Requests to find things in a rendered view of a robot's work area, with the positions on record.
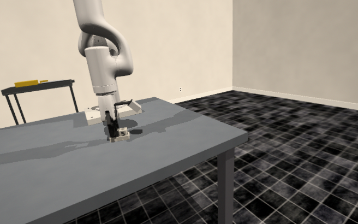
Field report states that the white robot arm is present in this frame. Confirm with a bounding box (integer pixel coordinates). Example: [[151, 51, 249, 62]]
[[73, 0, 141, 112]]

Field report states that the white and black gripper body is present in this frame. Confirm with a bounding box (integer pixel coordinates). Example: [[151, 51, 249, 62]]
[[96, 91, 118, 122]]

